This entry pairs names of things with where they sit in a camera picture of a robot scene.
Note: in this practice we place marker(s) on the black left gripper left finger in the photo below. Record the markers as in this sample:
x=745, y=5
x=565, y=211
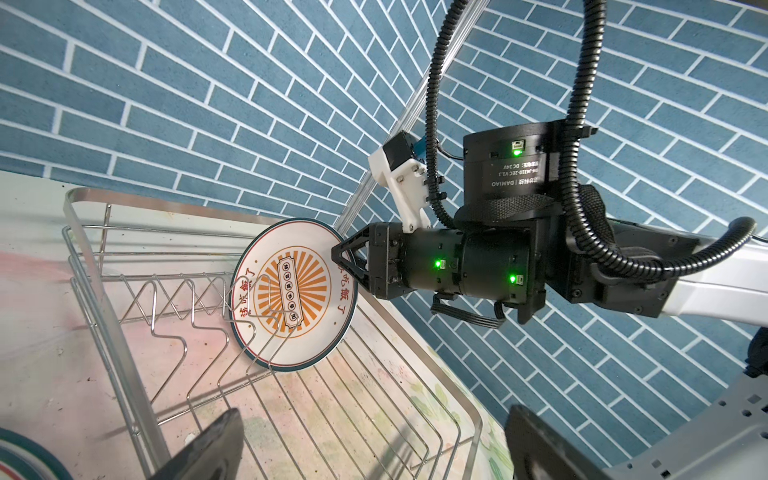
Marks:
x=215, y=454

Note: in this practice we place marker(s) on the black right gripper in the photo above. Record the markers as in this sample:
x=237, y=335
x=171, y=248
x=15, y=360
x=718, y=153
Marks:
x=386, y=276

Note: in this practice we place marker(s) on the sunburst red text plate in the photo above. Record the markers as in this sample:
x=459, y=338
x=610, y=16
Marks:
x=23, y=458

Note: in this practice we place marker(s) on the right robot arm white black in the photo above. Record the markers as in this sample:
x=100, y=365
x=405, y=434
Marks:
x=509, y=244

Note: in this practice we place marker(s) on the metal wire dish rack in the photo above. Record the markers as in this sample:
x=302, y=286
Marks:
x=153, y=279

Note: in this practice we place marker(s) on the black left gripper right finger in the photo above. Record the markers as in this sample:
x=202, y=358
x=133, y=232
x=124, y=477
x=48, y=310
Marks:
x=538, y=451

